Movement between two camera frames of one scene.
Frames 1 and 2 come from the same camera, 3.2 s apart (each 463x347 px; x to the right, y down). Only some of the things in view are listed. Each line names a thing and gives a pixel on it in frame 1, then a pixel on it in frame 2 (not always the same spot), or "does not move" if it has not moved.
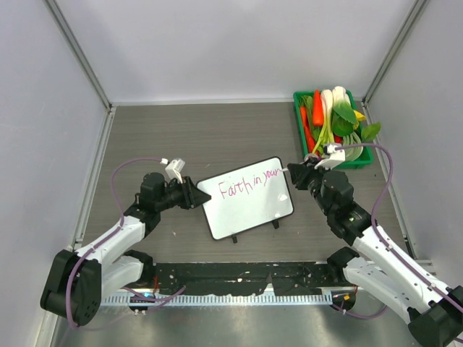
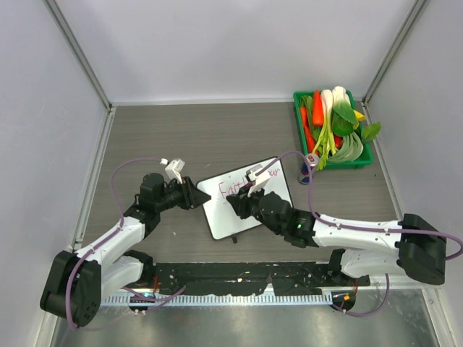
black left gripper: [192, 196] does not move
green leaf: [370, 131] does not move
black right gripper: [300, 173] → [240, 202]
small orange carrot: [310, 143] does not move
